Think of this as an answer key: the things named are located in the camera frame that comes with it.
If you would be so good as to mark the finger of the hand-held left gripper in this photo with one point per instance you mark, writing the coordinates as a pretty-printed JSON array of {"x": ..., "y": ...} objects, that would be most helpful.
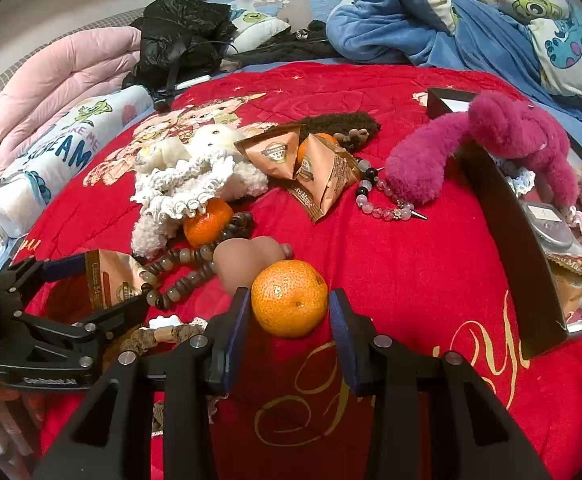
[
  {"x": 63, "y": 266},
  {"x": 121, "y": 312}
]

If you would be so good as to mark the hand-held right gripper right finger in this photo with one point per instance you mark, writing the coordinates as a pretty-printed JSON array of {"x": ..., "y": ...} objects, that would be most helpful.
[{"x": 343, "y": 342}]

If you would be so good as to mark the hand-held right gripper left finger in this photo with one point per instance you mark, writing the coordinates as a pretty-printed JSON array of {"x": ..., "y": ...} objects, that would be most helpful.
[{"x": 236, "y": 332}]

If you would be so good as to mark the large orange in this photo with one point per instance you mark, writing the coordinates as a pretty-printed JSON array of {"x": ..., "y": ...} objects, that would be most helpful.
[{"x": 290, "y": 297}]

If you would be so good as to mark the black cardboard box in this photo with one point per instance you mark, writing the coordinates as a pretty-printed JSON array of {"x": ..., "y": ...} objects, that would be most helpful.
[{"x": 511, "y": 260}]

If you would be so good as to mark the magenta plush toy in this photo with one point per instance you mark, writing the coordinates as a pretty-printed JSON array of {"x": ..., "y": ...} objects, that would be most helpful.
[{"x": 471, "y": 150}]

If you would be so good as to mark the round silver tin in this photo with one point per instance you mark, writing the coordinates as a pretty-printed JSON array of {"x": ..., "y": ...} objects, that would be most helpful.
[{"x": 551, "y": 225}]

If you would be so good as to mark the brown knitted scrunchie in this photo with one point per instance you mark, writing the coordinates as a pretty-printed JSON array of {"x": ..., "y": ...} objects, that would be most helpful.
[{"x": 171, "y": 334}]

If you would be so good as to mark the brown egg-shaped toy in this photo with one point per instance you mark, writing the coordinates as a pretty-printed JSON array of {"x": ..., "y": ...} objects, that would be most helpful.
[{"x": 241, "y": 262}]

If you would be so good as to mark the red printed blanket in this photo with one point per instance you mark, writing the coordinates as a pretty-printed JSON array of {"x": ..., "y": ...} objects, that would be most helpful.
[{"x": 371, "y": 270}]

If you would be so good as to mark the large cartoon print pillow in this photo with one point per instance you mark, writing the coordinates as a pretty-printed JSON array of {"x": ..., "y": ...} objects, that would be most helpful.
[{"x": 61, "y": 160}]

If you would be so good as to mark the small orange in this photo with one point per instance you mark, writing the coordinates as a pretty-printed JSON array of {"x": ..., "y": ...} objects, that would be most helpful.
[
  {"x": 208, "y": 222},
  {"x": 321, "y": 141}
]

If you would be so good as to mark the white lace scrunchie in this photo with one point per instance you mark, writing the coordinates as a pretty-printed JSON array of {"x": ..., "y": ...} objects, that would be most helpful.
[{"x": 181, "y": 190}]

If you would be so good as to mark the white plush toy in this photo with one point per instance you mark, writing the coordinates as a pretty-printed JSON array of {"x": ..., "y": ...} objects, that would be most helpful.
[{"x": 221, "y": 160}]

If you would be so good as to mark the pink quilt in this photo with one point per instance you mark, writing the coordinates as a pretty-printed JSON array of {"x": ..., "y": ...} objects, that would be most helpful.
[{"x": 56, "y": 85}]

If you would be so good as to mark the dark brown fuzzy scrunchie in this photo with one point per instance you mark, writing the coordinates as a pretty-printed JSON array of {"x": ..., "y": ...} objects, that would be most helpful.
[{"x": 343, "y": 124}]

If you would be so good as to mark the white stick-shaped device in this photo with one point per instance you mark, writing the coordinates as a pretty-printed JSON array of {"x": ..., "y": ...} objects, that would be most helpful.
[{"x": 196, "y": 81}]

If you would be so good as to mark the blue knitted scrunchie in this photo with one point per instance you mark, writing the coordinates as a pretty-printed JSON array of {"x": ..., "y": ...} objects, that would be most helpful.
[{"x": 521, "y": 180}]

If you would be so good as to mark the black puffer jacket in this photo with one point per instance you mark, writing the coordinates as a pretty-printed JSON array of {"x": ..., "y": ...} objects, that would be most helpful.
[{"x": 181, "y": 30}]

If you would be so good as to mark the dark knitted cloth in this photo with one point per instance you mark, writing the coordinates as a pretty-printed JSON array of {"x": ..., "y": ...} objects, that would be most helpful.
[{"x": 291, "y": 47}]

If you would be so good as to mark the small cartoon print pillow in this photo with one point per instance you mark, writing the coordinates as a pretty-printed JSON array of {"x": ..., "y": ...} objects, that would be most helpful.
[{"x": 256, "y": 22}]

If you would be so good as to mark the blue cartoon print duvet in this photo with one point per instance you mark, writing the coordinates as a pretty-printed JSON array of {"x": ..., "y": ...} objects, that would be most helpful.
[{"x": 471, "y": 15}]

